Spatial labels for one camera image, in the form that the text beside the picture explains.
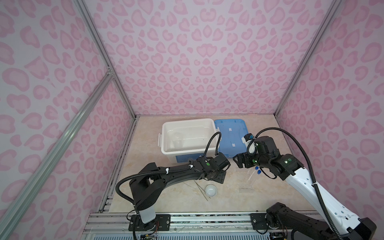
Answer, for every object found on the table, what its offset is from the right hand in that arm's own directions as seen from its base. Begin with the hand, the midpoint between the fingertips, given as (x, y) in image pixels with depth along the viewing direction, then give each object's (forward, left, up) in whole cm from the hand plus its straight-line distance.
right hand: (241, 155), depth 74 cm
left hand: (-4, +10, -13) cm, 17 cm away
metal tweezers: (-8, +21, -21) cm, 31 cm away
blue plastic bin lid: (+31, -2, -21) cm, 38 cm away
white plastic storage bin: (+21, +31, -19) cm, 42 cm away
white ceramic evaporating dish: (-11, +14, -19) cm, 26 cm away
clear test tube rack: (-8, -8, -21) cm, 24 cm away
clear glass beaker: (+21, +36, -15) cm, 44 cm away
